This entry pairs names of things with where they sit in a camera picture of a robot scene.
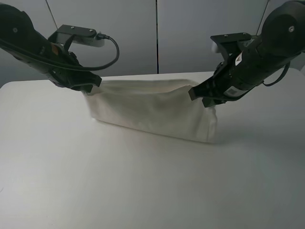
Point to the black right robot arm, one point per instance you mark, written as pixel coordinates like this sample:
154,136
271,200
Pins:
250,59

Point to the white towel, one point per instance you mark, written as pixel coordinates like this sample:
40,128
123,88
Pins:
161,107

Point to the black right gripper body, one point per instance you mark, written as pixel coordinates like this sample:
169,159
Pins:
219,87

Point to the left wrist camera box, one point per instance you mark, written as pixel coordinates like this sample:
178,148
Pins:
67,34

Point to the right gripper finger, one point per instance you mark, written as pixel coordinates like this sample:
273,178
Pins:
204,90
213,101

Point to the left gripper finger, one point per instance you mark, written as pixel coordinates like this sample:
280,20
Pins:
85,88
85,78

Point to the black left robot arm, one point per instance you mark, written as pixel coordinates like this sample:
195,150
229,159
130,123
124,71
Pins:
16,28

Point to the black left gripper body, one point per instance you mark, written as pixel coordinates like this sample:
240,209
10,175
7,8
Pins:
63,78

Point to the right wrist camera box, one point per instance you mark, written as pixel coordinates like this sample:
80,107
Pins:
228,44

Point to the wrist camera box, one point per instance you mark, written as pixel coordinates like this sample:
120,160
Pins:
228,44
67,34

